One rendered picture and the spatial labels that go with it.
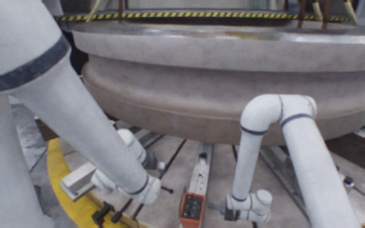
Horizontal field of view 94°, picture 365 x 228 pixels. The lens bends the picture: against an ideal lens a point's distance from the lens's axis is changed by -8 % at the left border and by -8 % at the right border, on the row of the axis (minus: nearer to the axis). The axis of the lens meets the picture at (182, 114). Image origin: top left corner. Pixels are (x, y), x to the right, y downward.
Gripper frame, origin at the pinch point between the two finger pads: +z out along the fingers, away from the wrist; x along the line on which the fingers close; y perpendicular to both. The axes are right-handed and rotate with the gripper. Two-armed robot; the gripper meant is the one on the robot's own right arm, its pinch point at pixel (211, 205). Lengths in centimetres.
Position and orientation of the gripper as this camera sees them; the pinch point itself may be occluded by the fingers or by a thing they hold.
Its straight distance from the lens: 125.7
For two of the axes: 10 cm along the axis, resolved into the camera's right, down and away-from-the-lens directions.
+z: -9.7, -1.1, 2.0
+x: -2.2, 4.8, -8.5
